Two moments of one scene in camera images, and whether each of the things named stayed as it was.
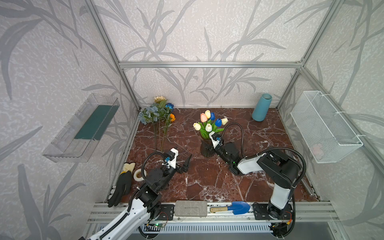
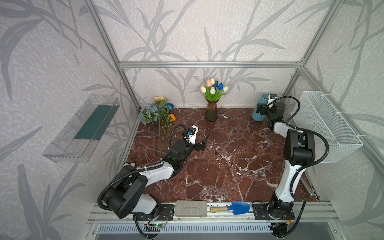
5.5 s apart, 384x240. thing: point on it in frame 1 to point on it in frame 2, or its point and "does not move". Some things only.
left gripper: [178, 166] to [195, 146]
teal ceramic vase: [260, 111] does not move
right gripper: [218, 146] to [268, 109]
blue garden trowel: [237, 207] does not move
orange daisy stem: [172, 118] does not move
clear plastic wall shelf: [82, 130] does not move
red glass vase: [207, 148] to [211, 111]
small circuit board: [159, 224] does not move
